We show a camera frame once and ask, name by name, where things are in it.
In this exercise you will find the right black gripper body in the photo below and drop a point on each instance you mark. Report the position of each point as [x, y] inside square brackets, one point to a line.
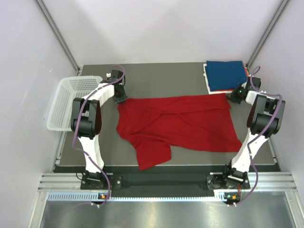
[235, 96]

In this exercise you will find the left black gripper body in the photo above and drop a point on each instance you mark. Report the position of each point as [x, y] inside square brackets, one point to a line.
[120, 97]

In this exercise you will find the red t-shirt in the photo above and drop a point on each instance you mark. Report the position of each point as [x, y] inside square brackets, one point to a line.
[195, 122]

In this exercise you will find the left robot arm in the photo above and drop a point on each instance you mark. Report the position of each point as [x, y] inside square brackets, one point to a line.
[86, 123]

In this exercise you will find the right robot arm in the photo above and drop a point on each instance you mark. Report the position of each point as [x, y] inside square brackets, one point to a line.
[264, 120]

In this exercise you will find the folded white t-shirt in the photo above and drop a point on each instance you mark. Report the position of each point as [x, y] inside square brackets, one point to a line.
[207, 88]

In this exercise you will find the folded orange t-shirt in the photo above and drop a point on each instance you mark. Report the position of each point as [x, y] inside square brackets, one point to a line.
[228, 91]

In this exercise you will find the folded blue t-shirt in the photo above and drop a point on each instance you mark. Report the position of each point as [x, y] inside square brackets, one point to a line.
[242, 78]

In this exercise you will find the white plastic basket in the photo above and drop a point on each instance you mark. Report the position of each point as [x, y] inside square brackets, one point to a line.
[59, 118]

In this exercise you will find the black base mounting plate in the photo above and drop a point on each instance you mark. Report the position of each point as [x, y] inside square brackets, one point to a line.
[162, 178]

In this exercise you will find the right aluminium frame post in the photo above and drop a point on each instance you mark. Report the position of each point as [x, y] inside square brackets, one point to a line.
[283, 4]

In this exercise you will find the aluminium frame post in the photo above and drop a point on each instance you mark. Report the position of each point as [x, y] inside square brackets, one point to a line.
[283, 4]
[58, 35]

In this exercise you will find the left aluminium frame post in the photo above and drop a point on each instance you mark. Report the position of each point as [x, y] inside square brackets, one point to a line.
[58, 35]

